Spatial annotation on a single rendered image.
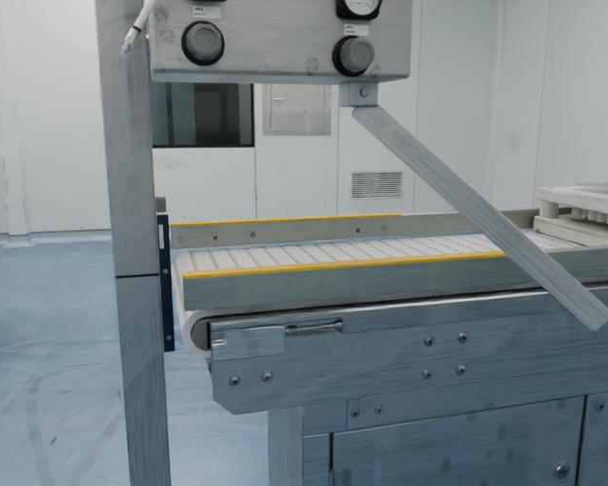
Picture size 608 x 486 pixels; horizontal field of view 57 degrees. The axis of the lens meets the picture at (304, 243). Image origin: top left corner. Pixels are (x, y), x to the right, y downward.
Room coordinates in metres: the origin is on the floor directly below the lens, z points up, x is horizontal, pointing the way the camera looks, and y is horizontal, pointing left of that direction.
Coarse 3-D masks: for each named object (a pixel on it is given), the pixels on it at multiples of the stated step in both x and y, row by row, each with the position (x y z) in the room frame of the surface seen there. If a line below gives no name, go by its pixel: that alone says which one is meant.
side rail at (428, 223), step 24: (408, 216) 0.84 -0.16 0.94; (432, 216) 0.85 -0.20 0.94; (456, 216) 0.86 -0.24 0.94; (528, 216) 0.90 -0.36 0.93; (192, 240) 0.76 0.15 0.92; (216, 240) 0.76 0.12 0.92; (240, 240) 0.77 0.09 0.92; (264, 240) 0.78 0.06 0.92; (288, 240) 0.79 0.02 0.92; (312, 240) 0.80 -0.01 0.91
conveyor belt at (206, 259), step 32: (192, 256) 0.72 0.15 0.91; (224, 256) 0.72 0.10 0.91; (256, 256) 0.72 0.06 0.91; (288, 256) 0.72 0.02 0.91; (320, 256) 0.72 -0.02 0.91; (352, 256) 0.72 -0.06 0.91; (384, 256) 0.72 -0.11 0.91; (480, 288) 0.59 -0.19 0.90; (512, 288) 0.60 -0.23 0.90; (192, 320) 0.51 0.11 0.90; (192, 352) 0.51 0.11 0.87
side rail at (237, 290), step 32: (576, 256) 0.60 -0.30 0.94; (192, 288) 0.49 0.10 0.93; (224, 288) 0.50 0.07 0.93; (256, 288) 0.50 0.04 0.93; (288, 288) 0.51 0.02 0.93; (320, 288) 0.52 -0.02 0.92; (352, 288) 0.53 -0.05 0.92; (384, 288) 0.54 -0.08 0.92; (416, 288) 0.55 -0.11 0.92; (448, 288) 0.56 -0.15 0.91
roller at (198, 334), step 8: (200, 320) 0.50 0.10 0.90; (208, 320) 0.50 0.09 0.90; (192, 328) 0.51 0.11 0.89; (200, 328) 0.50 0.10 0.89; (208, 328) 0.50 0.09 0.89; (192, 336) 0.50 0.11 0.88; (200, 336) 0.50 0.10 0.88; (208, 336) 0.50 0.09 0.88; (200, 344) 0.50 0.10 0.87; (208, 344) 0.50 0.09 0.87
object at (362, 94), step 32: (352, 96) 0.54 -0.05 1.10; (384, 128) 0.54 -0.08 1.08; (416, 160) 0.53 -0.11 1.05; (448, 192) 0.52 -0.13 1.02; (480, 224) 0.51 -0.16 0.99; (512, 224) 0.50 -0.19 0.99; (512, 256) 0.50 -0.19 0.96; (544, 256) 0.49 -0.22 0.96; (544, 288) 0.49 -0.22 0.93; (576, 288) 0.48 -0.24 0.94
